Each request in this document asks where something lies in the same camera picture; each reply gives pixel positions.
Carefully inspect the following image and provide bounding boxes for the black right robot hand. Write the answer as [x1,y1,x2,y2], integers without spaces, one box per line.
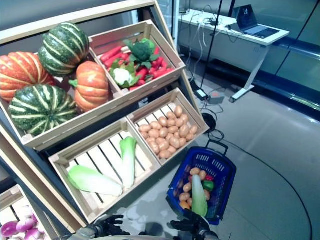
[170,209,211,235]

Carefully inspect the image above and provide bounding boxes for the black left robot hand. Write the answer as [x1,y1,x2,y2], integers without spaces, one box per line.
[96,214,130,236]

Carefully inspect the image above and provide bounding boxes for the blue plastic shopping basket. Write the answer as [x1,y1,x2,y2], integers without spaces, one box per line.
[166,139,238,226]

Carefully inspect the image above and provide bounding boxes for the green bell pepper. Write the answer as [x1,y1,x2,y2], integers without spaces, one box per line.
[202,180,215,192]

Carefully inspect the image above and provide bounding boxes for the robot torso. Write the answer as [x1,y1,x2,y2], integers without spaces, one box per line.
[117,234,181,240]

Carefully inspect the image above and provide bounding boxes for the wide chinese cabbage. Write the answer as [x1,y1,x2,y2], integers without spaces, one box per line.
[67,164,124,198]

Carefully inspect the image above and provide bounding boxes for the wooden crate with cabbages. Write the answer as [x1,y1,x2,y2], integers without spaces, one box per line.
[48,117,162,225]

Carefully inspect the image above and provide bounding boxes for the slim chinese cabbage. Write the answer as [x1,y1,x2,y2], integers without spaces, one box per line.
[119,136,138,189]

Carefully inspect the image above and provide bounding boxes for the purple onion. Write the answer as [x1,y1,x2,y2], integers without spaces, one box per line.
[24,228,42,240]
[16,218,36,234]
[0,220,19,237]

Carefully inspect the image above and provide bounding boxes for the pale onion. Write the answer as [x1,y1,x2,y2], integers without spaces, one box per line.
[17,205,35,219]

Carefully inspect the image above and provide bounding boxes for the wooden crate with onions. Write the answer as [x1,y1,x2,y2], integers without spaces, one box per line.
[0,184,52,240]

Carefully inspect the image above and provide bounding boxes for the black round stand base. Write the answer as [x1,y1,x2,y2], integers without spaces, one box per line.
[201,112,218,132]

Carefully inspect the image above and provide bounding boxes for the large wooden pumpkin crate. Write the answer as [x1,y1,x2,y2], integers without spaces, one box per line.
[0,48,126,152]

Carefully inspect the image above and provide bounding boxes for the wooden crate with potatoes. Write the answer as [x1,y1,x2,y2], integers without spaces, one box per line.
[126,87,210,167]

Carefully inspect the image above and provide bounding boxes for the grey box with orange button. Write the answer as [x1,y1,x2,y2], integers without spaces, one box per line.
[207,92,226,105]

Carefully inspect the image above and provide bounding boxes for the black power adapter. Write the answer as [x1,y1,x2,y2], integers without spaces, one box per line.
[195,88,210,101]

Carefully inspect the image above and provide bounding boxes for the flat green striped pumpkin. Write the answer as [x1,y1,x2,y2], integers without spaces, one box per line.
[8,84,79,137]

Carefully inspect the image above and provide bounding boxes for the small orange pumpkin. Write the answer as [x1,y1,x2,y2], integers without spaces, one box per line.
[68,60,110,113]

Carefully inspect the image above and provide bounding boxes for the wooden crate with carrots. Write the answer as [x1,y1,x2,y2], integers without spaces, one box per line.
[88,19,186,99]

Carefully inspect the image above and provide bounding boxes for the white cauliflower with leaves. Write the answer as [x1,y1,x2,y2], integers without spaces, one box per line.
[108,58,141,89]

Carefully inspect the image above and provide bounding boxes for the large orange pumpkin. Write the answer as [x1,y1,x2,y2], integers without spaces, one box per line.
[0,51,57,102]

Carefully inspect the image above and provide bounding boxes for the green broccoli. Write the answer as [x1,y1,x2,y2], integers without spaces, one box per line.
[123,37,160,70]

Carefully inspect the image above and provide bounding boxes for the round green striped pumpkin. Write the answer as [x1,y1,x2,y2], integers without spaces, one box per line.
[37,22,90,78]

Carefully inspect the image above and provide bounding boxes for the white desk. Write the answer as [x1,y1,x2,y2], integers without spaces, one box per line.
[177,9,291,104]

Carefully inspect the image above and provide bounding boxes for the black stand pole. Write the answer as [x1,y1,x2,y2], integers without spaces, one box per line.
[199,0,225,89]

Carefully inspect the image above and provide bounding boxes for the open grey laptop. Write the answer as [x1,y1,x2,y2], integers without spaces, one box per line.
[232,4,281,40]

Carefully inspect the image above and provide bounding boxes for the black floor cable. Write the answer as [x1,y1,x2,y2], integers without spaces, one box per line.
[208,129,315,240]

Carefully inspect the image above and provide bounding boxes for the white hanging cables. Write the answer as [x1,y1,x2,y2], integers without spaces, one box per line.
[186,9,210,76]

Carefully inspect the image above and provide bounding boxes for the wooden display shelf frame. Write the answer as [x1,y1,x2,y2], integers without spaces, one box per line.
[0,0,211,240]

